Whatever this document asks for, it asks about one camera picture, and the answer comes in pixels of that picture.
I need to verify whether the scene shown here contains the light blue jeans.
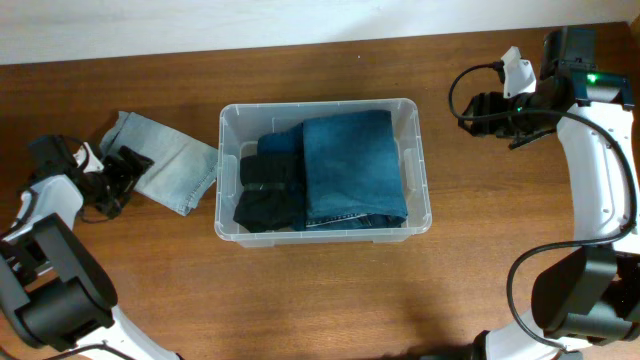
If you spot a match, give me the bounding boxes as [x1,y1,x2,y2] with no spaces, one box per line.
[100,111,218,216]

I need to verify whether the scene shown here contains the dark grey garment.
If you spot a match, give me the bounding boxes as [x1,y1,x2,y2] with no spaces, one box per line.
[233,154,306,233]

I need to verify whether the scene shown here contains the navy blue garment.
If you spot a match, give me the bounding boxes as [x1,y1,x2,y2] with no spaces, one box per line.
[258,123,306,231]

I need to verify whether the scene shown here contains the dark blue jeans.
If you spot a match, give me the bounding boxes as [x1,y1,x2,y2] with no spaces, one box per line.
[303,110,408,231]

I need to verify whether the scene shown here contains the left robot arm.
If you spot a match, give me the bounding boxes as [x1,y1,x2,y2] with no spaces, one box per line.
[1,135,181,360]

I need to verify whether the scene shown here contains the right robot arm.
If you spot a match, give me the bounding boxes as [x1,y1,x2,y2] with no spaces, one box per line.
[452,27,639,359]

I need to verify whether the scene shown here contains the clear plastic storage bin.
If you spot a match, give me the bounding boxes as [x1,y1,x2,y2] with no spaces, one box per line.
[215,98,433,248]

